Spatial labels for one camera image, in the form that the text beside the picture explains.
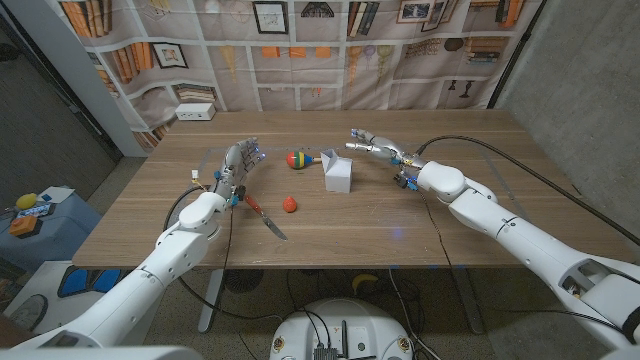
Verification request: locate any white milk carton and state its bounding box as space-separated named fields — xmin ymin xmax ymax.
xmin=320 ymin=148 xmax=354 ymax=194

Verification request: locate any grey metal table leg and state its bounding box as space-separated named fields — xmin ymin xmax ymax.
xmin=198 ymin=269 xmax=226 ymax=334
xmin=452 ymin=269 xmax=485 ymax=335

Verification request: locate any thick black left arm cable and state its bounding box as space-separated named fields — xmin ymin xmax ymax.
xmin=163 ymin=185 xmax=211 ymax=231

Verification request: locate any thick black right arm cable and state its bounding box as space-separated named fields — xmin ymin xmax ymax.
xmin=414 ymin=134 xmax=640 ymax=246

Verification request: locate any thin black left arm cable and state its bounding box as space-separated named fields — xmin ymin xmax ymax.
xmin=222 ymin=207 xmax=235 ymax=271

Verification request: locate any orange box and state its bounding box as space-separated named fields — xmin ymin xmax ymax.
xmin=8 ymin=214 xmax=39 ymax=238

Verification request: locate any striped wooden maraca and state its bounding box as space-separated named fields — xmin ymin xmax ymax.
xmin=285 ymin=151 xmax=323 ymax=171

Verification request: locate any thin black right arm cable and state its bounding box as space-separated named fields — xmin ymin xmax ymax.
xmin=418 ymin=190 xmax=624 ymax=331

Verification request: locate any white power strip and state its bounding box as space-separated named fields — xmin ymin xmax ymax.
xmin=174 ymin=102 xmax=217 ymax=122

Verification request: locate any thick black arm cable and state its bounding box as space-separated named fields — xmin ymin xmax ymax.
xmin=163 ymin=185 xmax=211 ymax=231
xmin=414 ymin=134 xmax=640 ymax=246

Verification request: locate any white paper sheet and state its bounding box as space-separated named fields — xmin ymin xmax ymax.
xmin=39 ymin=186 xmax=76 ymax=205

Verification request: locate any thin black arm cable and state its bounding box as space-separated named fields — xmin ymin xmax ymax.
xmin=222 ymin=207 xmax=235 ymax=271
xmin=418 ymin=190 xmax=624 ymax=331

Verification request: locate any black round fan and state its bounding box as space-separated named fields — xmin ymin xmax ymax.
xmin=224 ymin=269 xmax=265 ymax=295

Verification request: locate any yellow toy banana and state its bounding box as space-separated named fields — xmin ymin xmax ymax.
xmin=351 ymin=273 xmax=380 ymax=294

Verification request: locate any printed bookshelf backdrop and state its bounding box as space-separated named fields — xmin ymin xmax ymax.
xmin=57 ymin=0 xmax=544 ymax=154

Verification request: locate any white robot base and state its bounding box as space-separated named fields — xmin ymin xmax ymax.
xmin=269 ymin=298 xmax=415 ymax=360

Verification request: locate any blue-grey stool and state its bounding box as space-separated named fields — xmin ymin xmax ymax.
xmin=0 ymin=187 xmax=104 ymax=274

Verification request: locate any red-handled knife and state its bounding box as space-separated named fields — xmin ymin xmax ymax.
xmin=244 ymin=194 xmax=289 ymax=242

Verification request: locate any black pole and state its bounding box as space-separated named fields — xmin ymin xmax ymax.
xmin=487 ymin=0 xmax=549 ymax=110

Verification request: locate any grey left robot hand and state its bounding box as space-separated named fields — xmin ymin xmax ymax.
xmin=213 ymin=138 xmax=267 ymax=204

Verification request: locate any blue floor pad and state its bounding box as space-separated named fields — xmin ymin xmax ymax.
xmin=57 ymin=266 xmax=134 ymax=299

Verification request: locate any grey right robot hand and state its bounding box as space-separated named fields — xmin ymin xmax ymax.
xmin=344 ymin=128 xmax=429 ymax=174

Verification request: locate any grey pillar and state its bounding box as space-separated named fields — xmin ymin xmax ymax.
xmin=2 ymin=0 xmax=149 ymax=158

